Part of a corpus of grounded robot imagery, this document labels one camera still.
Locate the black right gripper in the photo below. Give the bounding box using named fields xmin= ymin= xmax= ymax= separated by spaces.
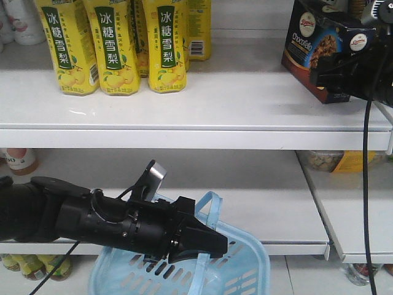
xmin=309 ymin=31 xmax=392 ymax=106

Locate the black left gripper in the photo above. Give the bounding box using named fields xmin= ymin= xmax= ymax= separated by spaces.
xmin=55 ymin=189 xmax=228 ymax=264

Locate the dark blue cookie box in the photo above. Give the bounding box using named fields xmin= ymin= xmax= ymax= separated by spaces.
xmin=281 ymin=1 xmax=376 ymax=104

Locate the light blue plastic basket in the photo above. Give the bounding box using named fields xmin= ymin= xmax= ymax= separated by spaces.
xmin=88 ymin=191 xmax=270 ymax=294

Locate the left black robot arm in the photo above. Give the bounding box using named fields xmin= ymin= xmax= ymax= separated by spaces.
xmin=1 ymin=176 xmax=228 ymax=263

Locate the clear snack jar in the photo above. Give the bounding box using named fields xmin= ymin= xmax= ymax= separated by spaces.
xmin=297 ymin=150 xmax=344 ymax=172

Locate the white store shelving unit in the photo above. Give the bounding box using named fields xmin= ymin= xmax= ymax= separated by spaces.
xmin=0 ymin=0 xmax=393 ymax=265

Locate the yellow pear drink bottle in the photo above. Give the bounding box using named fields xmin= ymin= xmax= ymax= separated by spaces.
xmin=142 ymin=1 xmax=187 ymax=93
xmin=186 ymin=0 xmax=211 ymax=61
xmin=34 ymin=1 xmax=99 ymax=96
xmin=83 ymin=0 xmax=141 ymax=96

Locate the peach drink bottle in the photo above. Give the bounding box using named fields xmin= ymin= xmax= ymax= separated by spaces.
xmin=2 ymin=148 xmax=39 ymax=176

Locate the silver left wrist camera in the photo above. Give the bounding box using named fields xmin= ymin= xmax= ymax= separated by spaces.
xmin=131 ymin=160 xmax=167 ymax=202

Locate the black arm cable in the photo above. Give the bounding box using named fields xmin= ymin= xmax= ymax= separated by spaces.
xmin=29 ymin=241 xmax=79 ymax=295
xmin=362 ymin=52 xmax=389 ymax=295

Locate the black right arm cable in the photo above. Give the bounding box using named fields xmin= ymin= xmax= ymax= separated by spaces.
xmin=362 ymin=52 xmax=389 ymax=295

